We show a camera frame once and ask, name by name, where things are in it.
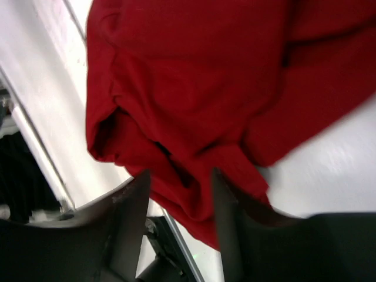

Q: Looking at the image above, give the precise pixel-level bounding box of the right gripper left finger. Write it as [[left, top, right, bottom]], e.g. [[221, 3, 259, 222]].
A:
[[1, 171, 150, 281]]

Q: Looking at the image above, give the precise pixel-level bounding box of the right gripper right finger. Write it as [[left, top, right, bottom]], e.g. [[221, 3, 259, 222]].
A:
[[211, 169, 375, 281]]

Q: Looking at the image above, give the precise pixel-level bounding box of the red t shirt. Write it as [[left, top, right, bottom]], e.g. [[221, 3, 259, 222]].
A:
[[86, 1, 375, 249]]

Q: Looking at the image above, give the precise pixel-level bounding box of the aluminium table frame rail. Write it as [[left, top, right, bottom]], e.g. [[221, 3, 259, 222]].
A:
[[0, 0, 206, 282]]

